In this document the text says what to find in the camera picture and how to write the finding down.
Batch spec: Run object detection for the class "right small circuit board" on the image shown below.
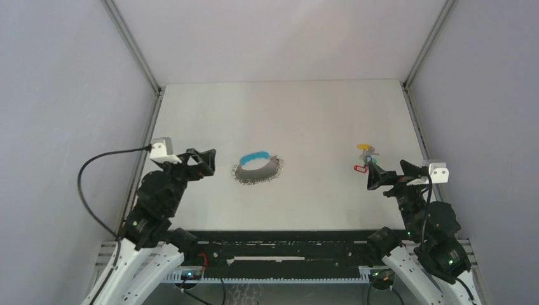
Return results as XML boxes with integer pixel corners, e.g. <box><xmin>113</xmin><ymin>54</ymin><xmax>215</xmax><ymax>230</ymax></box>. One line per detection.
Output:
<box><xmin>370</xmin><ymin>271</ymin><xmax>395</xmax><ymax>283</ymax></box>

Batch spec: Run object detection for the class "left black camera cable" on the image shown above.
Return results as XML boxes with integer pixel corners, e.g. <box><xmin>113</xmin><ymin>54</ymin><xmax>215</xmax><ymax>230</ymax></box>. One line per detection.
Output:
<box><xmin>77</xmin><ymin>144</ymin><xmax>153</xmax><ymax>241</ymax></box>

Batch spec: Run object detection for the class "white slotted cable duct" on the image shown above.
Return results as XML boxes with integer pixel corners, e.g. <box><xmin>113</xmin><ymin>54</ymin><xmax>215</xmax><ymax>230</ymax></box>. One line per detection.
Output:
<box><xmin>161</xmin><ymin>269</ymin><xmax>372</xmax><ymax>285</ymax></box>

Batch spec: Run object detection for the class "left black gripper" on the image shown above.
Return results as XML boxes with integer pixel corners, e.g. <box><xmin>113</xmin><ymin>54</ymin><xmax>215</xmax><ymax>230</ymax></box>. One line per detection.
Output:
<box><xmin>158</xmin><ymin>147</ymin><xmax>215</xmax><ymax>214</ymax></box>

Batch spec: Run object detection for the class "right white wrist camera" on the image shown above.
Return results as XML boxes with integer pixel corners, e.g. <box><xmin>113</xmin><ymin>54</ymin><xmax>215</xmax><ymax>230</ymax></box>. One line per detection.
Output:
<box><xmin>407</xmin><ymin>159</ymin><xmax>449</xmax><ymax>186</ymax></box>

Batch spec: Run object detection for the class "left small circuit board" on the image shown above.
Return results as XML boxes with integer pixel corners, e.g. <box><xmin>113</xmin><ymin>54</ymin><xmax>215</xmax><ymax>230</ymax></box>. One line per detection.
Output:
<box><xmin>181</xmin><ymin>270</ymin><xmax>203</xmax><ymax>281</ymax></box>

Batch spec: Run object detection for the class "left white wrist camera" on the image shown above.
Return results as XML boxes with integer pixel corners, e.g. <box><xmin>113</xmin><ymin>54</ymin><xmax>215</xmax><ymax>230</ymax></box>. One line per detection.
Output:
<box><xmin>149</xmin><ymin>137</ymin><xmax>182</xmax><ymax>164</ymax></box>

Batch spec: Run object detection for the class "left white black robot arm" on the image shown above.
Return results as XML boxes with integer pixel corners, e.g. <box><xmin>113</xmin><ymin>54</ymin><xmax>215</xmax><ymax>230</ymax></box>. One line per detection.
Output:
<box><xmin>77</xmin><ymin>142</ymin><xmax>216</xmax><ymax>304</ymax></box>

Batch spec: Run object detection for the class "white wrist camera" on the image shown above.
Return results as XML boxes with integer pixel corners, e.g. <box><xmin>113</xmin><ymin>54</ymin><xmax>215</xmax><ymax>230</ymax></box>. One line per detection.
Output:
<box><xmin>149</xmin><ymin>137</ymin><xmax>182</xmax><ymax>164</ymax></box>
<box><xmin>407</xmin><ymin>159</ymin><xmax>449</xmax><ymax>186</ymax></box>

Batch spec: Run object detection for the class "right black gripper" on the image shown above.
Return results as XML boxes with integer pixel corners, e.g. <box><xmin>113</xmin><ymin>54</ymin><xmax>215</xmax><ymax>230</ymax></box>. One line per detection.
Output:
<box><xmin>367</xmin><ymin>159</ymin><xmax>430</xmax><ymax>238</ymax></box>

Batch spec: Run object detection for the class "right black camera cable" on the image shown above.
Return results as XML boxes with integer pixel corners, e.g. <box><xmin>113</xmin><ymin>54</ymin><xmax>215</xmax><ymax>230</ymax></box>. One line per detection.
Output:
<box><xmin>420</xmin><ymin>179</ymin><xmax>435</xmax><ymax>249</ymax></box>

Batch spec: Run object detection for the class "black camera cable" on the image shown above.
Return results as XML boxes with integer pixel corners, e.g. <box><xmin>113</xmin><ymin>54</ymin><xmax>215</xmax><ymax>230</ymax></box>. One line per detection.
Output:
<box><xmin>77</xmin><ymin>144</ymin><xmax>153</xmax><ymax>241</ymax></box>
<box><xmin>420</xmin><ymin>179</ymin><xmax>435</xmax><ymax>249</ymax></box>

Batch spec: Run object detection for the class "small circuit board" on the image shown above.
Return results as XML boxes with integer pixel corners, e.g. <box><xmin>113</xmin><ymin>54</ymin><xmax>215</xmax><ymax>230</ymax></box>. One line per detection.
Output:
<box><xmin>181</xmin><ymin>270</ymin><xmax>203</xmax><ymax>281</ymax></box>
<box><xmin>370</xmin><ymin>271</ymin><xmax>395</xmax><ymax>283</ymax></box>

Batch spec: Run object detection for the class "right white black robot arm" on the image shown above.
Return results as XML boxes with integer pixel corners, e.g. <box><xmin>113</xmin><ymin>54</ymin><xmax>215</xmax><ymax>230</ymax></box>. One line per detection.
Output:
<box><xmin>363</xmin><ymin>159</ymin><xmax>482</xmax><ymax>304</ymax></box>

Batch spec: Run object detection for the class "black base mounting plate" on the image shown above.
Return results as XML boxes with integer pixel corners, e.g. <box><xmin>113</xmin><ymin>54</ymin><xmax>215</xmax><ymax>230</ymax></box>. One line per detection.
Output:
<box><xmin>182</xmin><ymin>229</ymin><xmax>375</xmax><ymax>280</ymax></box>

